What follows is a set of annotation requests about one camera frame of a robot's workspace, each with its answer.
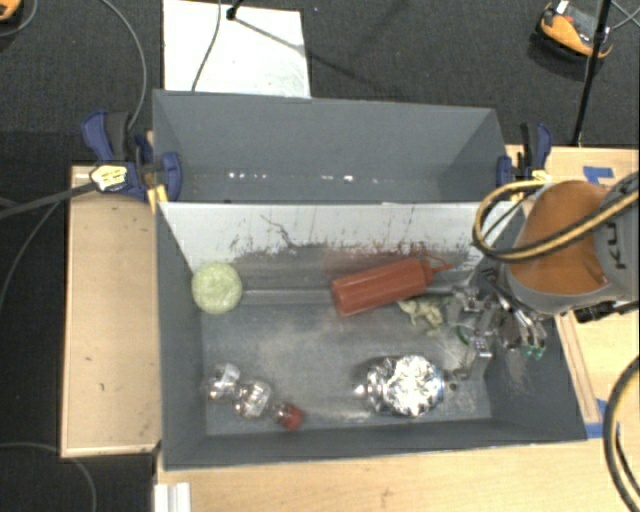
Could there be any pale green ball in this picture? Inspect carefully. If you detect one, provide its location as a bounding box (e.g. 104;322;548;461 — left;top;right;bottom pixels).
190;262;245;316

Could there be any clear plastic bottle red cap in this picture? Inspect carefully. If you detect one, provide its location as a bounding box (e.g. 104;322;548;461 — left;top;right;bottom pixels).
201;362;306;432

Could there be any pale green toy animal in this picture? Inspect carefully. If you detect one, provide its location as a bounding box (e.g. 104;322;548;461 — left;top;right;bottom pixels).
397;294;450;337

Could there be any red squeeze bottle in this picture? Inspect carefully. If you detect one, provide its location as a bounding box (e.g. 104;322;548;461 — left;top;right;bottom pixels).
329;254;454;318

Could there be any silver foil ball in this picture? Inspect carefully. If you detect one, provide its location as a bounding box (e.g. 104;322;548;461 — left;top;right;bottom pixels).
353;353;448;419

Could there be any black cylinder on white bracket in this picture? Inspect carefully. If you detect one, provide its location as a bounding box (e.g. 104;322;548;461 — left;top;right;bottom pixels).
559;299;629;324

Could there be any grey metal bin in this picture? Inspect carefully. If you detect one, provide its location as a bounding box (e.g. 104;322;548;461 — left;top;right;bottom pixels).
150;88;589;472

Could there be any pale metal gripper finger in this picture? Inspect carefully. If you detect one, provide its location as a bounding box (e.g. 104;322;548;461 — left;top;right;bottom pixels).
452;337;495;381
446;287;482;324

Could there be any pale wood flat board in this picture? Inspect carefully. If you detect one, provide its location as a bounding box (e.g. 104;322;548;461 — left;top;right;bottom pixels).
59;164;162;459

